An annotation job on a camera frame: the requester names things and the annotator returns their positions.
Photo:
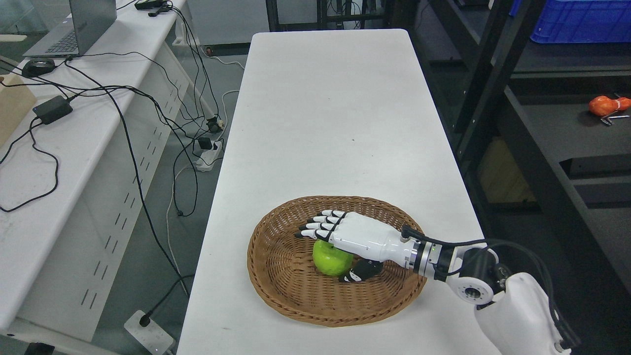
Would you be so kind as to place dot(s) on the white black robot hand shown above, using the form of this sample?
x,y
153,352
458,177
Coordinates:
x,y
372,240

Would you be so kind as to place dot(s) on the green apple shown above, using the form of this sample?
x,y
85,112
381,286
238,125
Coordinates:
x,y
330,260

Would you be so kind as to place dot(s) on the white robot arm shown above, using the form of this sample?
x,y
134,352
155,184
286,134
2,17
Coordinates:
x,y
514,310

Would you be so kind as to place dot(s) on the black metal shelf rack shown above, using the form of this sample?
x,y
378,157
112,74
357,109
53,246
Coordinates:
x,y
542,170

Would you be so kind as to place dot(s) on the orange toy on shelf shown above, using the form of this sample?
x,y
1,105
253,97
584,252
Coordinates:
x,y
603,105

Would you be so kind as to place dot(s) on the brown wicker basket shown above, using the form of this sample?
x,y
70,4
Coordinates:
x,y
283,273

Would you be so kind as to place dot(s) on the white standing desk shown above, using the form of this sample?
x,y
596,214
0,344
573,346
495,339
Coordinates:
x,y
344,112

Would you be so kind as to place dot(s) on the white far power strip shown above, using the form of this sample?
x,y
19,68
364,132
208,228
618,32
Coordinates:
x,y
210,154

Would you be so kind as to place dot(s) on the white floor power strip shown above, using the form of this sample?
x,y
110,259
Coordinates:
x,y
154,338

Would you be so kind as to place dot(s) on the blue plastic bin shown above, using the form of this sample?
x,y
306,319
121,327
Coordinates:
x,y
584,21

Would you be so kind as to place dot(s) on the white side desk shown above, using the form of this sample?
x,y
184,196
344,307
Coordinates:
x,y
70,189

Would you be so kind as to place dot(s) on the black power adapter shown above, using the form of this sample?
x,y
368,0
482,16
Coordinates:
x,y
53,109

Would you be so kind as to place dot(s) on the grey laptop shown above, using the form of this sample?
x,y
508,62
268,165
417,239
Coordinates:
x,y
88,21

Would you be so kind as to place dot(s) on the black computer mouse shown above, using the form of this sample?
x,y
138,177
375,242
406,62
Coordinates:
x,y
37,67

